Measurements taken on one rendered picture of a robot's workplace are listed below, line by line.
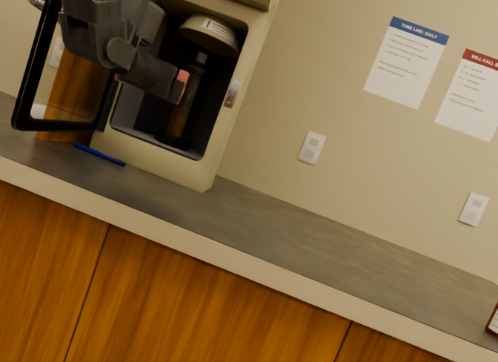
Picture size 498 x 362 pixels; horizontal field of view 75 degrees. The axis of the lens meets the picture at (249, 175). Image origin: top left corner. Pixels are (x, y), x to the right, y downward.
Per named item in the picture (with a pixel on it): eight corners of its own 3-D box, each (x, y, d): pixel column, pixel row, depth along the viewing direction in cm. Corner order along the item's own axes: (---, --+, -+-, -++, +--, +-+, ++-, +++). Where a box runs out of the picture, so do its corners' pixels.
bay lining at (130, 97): (145, 130, 108) (181, 25, 104) (218, 158, 107) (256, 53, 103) (107, 124, 83) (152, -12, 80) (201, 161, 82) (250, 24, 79)
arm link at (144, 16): (58, 39, 47) (103, 57, 45) (85, -37, 46) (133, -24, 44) (114, 67, 59) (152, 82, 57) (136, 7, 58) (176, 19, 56)
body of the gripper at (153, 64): (132, 50, 65) (114, 36, 57) (178, 68, 64) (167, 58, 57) (121, 81, 65) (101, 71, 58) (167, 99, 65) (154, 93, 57)
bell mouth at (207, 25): (188, 42, 99) (194, 24, 98) (242, 62, 98) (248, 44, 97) (169, 20, 81) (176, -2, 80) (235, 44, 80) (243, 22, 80)
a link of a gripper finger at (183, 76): (168, 69, 72) (153, 56, 63) (197, 81, 72) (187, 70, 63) (157, 98, 73) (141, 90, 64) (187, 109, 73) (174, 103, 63)
